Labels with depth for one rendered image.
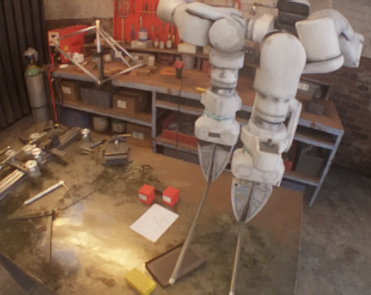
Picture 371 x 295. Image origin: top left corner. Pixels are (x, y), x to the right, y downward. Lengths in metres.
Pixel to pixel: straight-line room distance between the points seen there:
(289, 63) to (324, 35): 0.07
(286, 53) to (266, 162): 0.16
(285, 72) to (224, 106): 0.20
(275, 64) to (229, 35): 0.14
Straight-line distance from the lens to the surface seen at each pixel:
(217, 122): 0.57
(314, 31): 0.40
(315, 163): 2.27
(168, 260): 0.79
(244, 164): 0.48
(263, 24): 1.00
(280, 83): 0.40
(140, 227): 0.90
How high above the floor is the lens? 1.58
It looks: 33 degrees down
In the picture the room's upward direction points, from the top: 4 degrees clockwise
